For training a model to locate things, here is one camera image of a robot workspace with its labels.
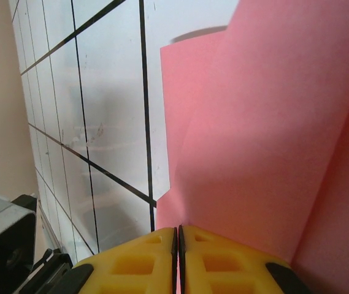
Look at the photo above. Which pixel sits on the aluminium table edge rail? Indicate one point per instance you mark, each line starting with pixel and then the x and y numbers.
pixel 50 232

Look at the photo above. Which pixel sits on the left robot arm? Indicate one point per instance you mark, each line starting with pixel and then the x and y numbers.
pixel 2 232

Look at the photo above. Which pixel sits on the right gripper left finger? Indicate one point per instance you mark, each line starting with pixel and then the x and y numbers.
pixel 137 263

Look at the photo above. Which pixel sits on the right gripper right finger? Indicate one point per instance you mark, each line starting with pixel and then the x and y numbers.
pixel 223 266

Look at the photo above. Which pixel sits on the pink cloth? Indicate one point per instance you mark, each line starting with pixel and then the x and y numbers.
pixel 254 122

